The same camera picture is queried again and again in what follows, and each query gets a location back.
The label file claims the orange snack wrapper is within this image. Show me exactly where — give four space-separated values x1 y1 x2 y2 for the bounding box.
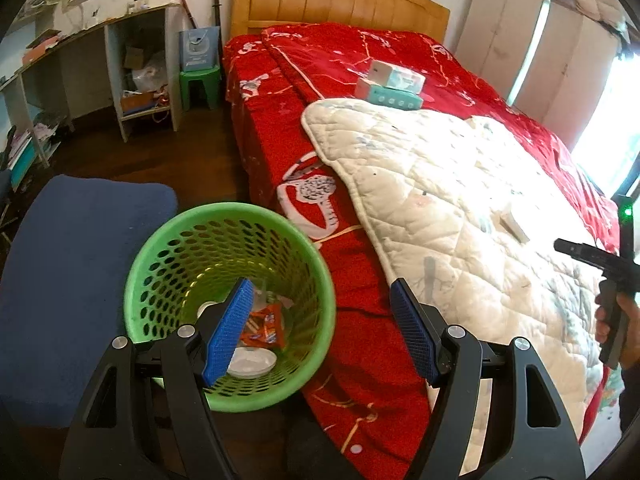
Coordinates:
239 304 287 350

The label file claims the stack of books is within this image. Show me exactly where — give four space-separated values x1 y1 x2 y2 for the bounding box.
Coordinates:
0 125 61 186

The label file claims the beige wardrobe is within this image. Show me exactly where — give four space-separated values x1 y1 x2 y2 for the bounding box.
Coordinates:
455 0 626 136

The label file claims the person's right hand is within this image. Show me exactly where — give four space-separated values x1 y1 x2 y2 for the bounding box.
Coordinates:
594 290 640 367

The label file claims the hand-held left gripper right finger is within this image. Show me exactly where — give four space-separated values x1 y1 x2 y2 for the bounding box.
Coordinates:
389 277 586 480

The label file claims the white desk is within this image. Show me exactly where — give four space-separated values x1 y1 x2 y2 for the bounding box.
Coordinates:
0 2 183 171

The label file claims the bright window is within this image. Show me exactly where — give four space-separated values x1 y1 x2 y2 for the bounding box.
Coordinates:
572 55 640 201

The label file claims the green plastic basket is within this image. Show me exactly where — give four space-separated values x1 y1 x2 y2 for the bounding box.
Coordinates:
123 202 337 413

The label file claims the white tissue box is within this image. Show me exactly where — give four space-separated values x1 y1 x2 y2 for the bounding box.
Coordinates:
369 60 426 95

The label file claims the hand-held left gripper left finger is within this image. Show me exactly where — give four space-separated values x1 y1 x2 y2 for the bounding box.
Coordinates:
59 277 255 480

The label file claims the blue paper bag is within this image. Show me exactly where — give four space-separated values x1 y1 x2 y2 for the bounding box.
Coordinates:
179 27 221 73

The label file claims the pink stick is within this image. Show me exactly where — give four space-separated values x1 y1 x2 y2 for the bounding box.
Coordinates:
175 0 197 31

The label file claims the green plastic stool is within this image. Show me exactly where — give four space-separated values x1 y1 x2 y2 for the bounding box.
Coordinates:
179 66 222 112

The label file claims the white quilted blanket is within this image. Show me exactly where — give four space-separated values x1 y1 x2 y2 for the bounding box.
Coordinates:
301 98 608 476

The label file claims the blue chair cushion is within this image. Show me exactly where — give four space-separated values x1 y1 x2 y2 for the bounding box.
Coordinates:
0 175 179 428

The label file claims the cardboard box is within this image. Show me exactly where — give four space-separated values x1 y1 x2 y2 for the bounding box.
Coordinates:
124 45 148 71

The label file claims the teal tissue box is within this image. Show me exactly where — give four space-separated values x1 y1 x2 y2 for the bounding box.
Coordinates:
356 77 424 111

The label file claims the red printed bed blanket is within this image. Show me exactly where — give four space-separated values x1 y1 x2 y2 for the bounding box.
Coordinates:
222 24 621 480

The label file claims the clear plastic cup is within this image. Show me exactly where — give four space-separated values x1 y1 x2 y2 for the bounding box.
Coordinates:
227 346 278 380

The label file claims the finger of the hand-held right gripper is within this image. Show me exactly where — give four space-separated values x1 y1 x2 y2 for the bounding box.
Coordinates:
553 238 621 268

